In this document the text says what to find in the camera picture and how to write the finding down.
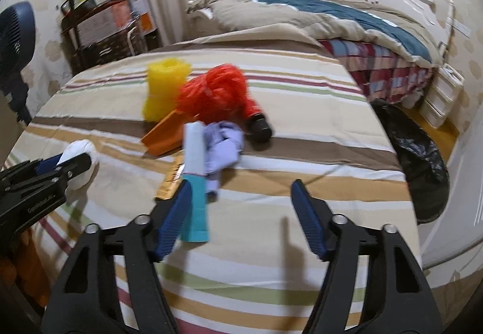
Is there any orange cardboard piece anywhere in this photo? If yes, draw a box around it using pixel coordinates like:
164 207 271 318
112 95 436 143
141 110 197 156

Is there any dark blue fan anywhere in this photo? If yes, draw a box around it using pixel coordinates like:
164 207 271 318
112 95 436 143
0 1 36 125

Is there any plaid bed sheet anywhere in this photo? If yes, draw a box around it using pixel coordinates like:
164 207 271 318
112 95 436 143
320 39 434 103

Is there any black lined trash bin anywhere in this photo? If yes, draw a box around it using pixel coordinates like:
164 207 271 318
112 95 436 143
371 99 450 224

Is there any black hand trolley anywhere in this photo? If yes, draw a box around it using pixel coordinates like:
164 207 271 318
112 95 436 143
61 0 96 71

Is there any red foam fruit net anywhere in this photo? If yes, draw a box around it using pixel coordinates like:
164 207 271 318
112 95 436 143
176 64 247 125

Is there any beige and blue duvet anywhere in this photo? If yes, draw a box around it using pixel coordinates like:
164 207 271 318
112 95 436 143
186 0 443 68

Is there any gold snack wrapper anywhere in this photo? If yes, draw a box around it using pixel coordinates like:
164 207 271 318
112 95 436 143
155 151 185 201

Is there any yellow foam fruit net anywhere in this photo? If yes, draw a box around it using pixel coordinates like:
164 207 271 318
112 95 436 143
142 58 192 122

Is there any white tissue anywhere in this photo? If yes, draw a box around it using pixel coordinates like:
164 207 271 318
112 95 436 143
56 139 99 191

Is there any white plastic drawer unit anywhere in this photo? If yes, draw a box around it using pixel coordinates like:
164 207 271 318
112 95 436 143
419 63 464 129

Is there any striped table cloth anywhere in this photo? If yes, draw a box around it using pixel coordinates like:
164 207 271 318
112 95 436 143
6 24 420 333

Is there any crumpled purple paper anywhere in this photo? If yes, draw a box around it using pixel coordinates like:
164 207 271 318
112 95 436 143
204 121 244 198

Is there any white wardrobe door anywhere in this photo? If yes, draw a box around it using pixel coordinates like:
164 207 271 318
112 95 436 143
418 108 482 268

